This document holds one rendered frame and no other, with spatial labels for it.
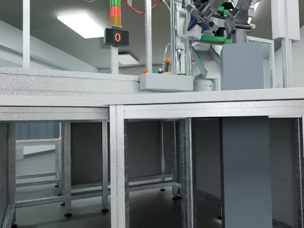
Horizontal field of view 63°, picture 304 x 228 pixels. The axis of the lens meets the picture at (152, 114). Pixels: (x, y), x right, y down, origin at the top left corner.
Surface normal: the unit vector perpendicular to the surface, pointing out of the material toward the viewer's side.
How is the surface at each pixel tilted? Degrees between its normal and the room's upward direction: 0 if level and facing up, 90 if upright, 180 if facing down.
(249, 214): 90
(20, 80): 90
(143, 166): 90
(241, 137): 90
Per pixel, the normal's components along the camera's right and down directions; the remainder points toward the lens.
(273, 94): -0.20, -0.03
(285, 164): -0.90, 0.00
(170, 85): 0.43, -0.04
